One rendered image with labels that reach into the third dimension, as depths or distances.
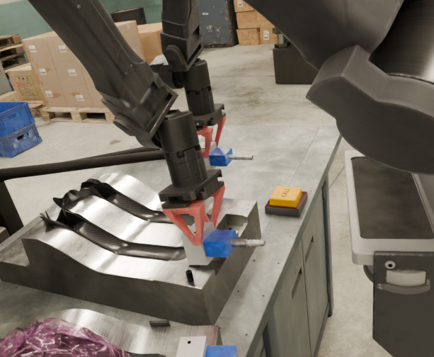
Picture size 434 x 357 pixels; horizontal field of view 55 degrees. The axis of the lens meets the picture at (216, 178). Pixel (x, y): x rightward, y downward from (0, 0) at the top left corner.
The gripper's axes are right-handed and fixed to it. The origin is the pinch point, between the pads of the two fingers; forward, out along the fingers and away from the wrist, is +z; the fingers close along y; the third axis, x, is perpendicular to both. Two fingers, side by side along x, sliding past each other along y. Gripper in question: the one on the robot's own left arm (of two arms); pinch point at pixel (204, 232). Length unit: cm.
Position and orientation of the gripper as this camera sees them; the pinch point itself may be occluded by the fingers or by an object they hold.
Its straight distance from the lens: 68.4
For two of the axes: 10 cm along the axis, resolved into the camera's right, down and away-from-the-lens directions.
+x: 8.8, -0.8, -4.7
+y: -4.2, 3.5, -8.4
